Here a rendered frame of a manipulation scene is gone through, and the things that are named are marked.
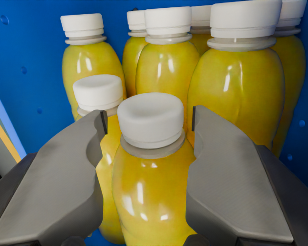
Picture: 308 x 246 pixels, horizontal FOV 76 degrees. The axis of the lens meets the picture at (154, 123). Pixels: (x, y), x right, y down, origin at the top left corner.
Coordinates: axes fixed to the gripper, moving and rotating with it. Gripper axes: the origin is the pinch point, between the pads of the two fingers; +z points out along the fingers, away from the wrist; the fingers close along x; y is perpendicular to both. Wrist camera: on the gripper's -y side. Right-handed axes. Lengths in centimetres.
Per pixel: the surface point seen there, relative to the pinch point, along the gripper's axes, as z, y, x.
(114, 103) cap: 3.5, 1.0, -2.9
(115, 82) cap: 4.1, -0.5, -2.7
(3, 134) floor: 113, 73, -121
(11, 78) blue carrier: 6.1, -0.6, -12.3
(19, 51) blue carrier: 7.9, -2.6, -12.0
